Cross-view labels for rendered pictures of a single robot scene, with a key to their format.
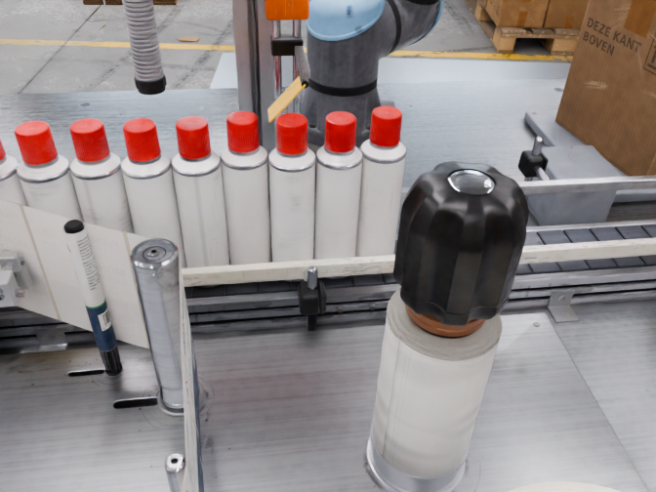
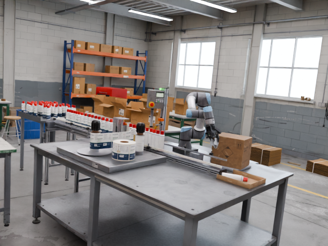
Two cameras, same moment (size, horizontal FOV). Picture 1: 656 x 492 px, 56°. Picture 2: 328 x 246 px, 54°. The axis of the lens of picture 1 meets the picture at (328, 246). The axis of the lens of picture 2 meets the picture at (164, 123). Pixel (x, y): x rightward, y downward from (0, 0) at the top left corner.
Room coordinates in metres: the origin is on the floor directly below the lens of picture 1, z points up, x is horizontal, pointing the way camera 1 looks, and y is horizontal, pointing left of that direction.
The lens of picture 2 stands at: (-1.34, -2.51, 1.60)
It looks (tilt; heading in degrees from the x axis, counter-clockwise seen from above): 8 degrees down; 51
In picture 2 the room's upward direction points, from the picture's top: 5 degrees clockwise
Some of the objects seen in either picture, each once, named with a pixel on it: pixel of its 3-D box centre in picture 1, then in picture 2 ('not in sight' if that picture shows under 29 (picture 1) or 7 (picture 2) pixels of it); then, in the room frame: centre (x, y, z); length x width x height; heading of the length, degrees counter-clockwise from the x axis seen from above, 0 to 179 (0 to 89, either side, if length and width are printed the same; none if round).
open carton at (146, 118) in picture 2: not in sight; (156, 117); (1.78, 1.59, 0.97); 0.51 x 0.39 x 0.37; 6
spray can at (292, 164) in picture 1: (292, 200); (153, 139); (0.58, 0.04, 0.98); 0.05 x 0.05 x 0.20
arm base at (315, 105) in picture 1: (341, 101); (185, 143); (0.97, -0.01, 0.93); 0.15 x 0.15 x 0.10
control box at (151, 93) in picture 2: not in sight; (155, 99); (0.66, 0.15, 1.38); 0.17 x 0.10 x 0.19; 154
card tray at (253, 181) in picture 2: not in sight; (241, 178); (0.75, -0.95, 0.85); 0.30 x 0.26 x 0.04; 99
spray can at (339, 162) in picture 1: (337, 198); (157, 140); (0.59, -0.01, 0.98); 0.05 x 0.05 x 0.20
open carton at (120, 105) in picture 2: not in sight; (125, 110); (1.72, 2.45, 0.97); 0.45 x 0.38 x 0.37; 4
